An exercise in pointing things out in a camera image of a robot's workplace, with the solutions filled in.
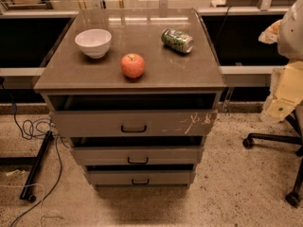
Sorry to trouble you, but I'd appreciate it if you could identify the grey drawer cabinet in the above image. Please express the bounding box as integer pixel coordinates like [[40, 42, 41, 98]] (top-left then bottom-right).
[[35, 9, 224, 174]]

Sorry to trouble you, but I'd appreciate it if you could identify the red apple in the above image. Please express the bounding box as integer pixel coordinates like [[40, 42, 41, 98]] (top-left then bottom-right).
[[120, 53, 145, 79]]

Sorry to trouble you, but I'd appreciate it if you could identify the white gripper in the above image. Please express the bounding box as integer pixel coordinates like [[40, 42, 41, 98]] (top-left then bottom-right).
[[258, 20, 303, 123]]

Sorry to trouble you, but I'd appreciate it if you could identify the grey top drawer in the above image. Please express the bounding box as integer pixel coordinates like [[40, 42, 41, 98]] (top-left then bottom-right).
[[50, 110, 217, 137]]

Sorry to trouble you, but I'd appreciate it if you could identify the grey drawer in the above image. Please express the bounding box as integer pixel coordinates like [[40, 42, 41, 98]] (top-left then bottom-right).
[[70, 147, 204, 166], [84, 170, 196, 185], [50, 110, 217, 137]]

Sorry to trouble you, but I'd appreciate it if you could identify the white cable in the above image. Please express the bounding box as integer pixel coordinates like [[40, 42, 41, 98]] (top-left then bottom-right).
[[0, 168, 64, 227]]

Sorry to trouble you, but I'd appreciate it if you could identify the blue cable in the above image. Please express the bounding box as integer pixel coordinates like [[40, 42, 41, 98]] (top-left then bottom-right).
[[9, 93, 71, 227]]

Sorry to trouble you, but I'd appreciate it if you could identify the grey bottom drawer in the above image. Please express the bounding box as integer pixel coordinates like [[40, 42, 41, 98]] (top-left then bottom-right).
[[84, 170, 196, 185]]

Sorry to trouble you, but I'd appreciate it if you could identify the black office chair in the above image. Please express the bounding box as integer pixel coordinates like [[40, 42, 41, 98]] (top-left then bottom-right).
[[242, 104, 303, 207]]

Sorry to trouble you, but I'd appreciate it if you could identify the green soda can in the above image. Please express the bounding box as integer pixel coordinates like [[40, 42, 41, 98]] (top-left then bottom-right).
[[161, 28, 194, 54]]

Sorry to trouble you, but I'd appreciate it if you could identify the white ceramic bowl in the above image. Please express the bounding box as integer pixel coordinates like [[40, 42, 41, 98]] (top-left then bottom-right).
[[75, 29, 112, 59]]

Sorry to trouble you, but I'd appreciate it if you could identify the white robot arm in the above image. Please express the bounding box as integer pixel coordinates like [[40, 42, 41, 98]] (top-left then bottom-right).
[[258, 0, 303, 123]]

